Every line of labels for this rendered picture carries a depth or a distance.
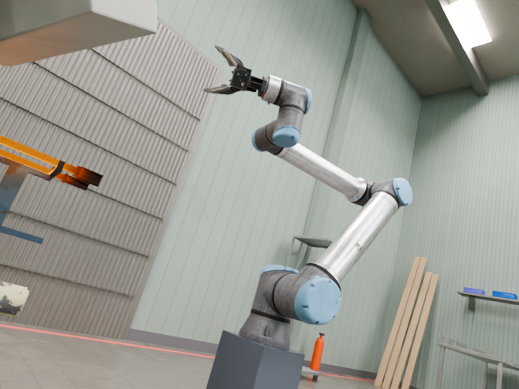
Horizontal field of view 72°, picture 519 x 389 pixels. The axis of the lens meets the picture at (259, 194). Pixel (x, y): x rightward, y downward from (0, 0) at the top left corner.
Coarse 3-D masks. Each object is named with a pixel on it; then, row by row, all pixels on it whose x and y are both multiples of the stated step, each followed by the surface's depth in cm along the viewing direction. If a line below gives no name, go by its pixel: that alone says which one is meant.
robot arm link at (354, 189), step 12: (264, 132) 128; (264, 144) 131; (276, 156) 139; (288, 156) 136; (300, 156) 138; (312, 156) 141; (300, 168) 142; (312, 168) 142; (324, 168) 143; (336, 168) 147; (324, 180) 147; (336, 180) 147; (348, 180) 150; (360, 180) 155; (348, 192) 152; (360, 192) 152; (360, 204) 156
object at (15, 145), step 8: (0, 136) 116; (8, 144) 118; (16, 144) 119; (24, 152) 121; (32, 152) 122; (40, 152) 123; (40, 160) 125; (48, 160) 124; (56, 160) 126; (64, 168) 127; (72, 168) 129; (80, 168) 130; (80, 176) 131; (88, 176) 133; (96, 176) 134; (96, 184) 134
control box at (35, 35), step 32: (0, 0) 41; (32, 0) 38; (64, 0) 35; (96, 0) 33; (128, 0) 36; (0, 32) 42; (32, 32) 39; (64, 32) 39; (96, 32) 39; (128, 32) 39; (0, 64) 55
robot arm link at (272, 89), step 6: (270, 78) 121; (276, 78) 122; (270, 84) 120; (276, 84) 121; (270, 90) 120; (276, 90) 121; (264, 96) 122; (270, 96) 122; (276, 96) 122; (270, 102) 126
